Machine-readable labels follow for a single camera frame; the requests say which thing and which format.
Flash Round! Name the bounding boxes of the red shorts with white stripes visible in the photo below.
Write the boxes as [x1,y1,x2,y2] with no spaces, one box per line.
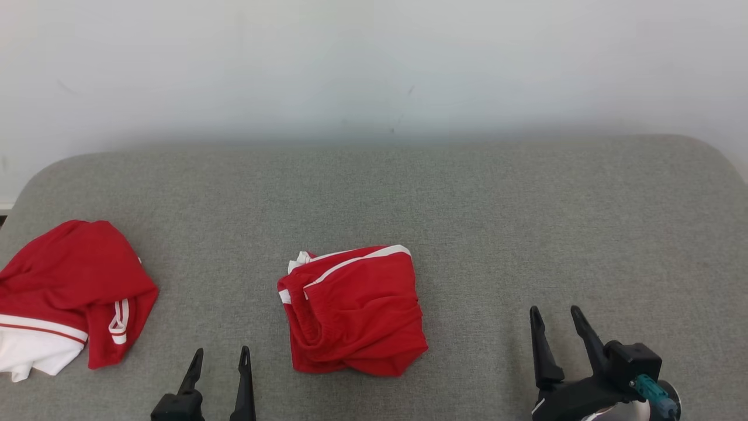
[277,244,429,377]

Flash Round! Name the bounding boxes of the grey fabric sofa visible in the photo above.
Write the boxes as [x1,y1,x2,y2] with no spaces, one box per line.
[0,134,748,421]

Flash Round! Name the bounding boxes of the red and white jersey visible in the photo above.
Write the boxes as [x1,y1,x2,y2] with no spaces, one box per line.
[0,219,160,383]

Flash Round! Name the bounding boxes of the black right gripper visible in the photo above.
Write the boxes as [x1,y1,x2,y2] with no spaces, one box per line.
[529,305,635,421]

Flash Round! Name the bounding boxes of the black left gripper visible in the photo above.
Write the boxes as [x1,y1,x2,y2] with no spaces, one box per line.
[151,345,257,421]

